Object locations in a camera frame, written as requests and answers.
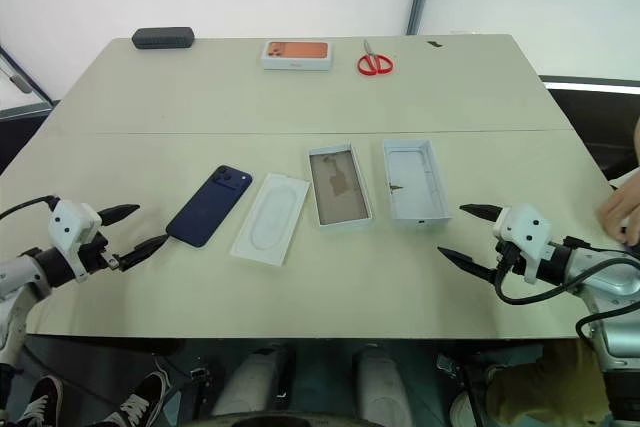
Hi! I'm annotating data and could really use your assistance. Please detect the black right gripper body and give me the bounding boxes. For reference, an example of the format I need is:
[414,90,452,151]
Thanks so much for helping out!
[493,241,532,277]

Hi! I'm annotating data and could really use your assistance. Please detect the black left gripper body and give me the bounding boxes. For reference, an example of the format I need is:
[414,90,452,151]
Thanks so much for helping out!
[79,230,124,276]

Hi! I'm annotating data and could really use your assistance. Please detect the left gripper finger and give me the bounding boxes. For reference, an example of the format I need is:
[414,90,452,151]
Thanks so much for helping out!
[117,234,169,271]
[97,204,142,226]

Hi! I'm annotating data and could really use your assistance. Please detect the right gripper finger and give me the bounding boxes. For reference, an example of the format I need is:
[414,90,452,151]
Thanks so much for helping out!
[436,246,497,289]
[458,203,504,222]

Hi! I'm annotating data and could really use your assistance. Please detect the dark blue smartphone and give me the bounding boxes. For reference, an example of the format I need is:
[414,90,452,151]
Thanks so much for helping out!
[165,163,254,250]

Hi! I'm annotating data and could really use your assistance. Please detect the white box half brown inside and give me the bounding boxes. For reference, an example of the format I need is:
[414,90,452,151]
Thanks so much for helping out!
[306,143,375,232]

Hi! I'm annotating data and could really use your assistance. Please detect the orange phone box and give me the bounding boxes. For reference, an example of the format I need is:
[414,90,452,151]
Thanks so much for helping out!
[259,38,335,72]

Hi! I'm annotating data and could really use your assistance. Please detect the person's bare hand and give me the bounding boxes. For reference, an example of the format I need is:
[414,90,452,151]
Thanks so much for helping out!
[596,180,640,248]

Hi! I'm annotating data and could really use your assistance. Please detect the yellow trouser leg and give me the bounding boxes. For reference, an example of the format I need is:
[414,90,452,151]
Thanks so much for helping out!
[483,340,612,427]

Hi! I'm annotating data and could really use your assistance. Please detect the white cardboard insert tray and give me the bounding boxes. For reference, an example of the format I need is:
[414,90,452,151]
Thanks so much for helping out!
[229,172,311,267]

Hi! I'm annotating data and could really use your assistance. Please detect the white shoe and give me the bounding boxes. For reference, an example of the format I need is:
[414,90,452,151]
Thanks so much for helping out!
[448,388,490,427]

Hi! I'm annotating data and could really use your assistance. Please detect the dark side desk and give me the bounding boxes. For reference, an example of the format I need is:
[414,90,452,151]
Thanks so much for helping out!
[539,75,640,182]

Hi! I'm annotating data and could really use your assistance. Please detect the white rounded robot leg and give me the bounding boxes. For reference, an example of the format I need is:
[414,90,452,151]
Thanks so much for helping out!
[211,345,292,419]
[353,345,415,427]

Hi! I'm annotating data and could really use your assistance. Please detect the black sneaker white laces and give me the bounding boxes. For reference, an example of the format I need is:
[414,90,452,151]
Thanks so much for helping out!
[94,369,170,427]
[13,373,65,427]

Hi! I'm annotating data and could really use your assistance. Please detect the dark grey oblong case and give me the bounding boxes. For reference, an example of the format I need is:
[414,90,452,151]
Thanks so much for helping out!
[131,26,196,51]

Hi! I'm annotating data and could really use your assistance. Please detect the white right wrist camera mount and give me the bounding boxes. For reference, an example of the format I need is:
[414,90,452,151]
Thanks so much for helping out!
[491,203,552,282]

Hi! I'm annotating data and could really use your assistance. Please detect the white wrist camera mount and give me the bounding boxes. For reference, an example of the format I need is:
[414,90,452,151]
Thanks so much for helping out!
[491,203,552,282]
[48,199,103,282]

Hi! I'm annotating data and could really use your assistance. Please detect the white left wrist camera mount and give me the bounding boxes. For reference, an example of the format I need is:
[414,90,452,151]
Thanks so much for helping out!
[48,199,103,282]

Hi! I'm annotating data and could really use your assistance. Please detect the metal frame rack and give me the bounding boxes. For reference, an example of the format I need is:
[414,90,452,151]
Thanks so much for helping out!
[0,43,55,122]

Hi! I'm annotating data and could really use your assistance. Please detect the red-handled scissors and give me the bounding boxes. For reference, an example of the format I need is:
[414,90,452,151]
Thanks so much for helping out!
[356,38,394,77]

